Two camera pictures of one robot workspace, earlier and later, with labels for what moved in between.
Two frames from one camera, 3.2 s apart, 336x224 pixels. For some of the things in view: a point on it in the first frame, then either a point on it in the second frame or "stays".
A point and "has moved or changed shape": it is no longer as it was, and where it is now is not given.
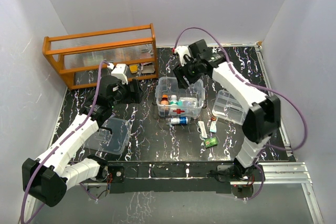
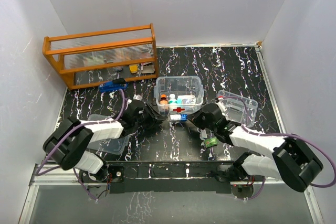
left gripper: (134, 96) to (154, 117)
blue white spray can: (180, 120) has moved or changed shape
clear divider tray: (226, 107) stays
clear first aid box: (172, 100) stays
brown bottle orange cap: (164, 100) stays
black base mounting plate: (174, 177) stays
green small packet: (210, 142) stays
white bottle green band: (174, 100) stays
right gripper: (179, 72) to (195, 118)
